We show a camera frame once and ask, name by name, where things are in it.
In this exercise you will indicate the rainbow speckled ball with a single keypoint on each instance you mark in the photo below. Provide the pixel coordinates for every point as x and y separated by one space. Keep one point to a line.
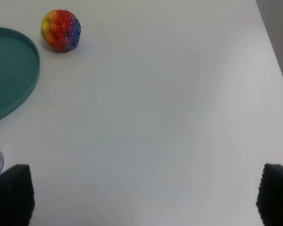
61 30

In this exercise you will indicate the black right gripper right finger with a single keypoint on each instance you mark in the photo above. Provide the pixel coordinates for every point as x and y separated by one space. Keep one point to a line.
270 195

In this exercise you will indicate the teal round plate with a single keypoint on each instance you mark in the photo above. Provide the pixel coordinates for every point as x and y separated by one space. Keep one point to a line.
19 69

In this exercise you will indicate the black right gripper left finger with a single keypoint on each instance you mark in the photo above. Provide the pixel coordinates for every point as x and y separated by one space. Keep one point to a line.
16 196

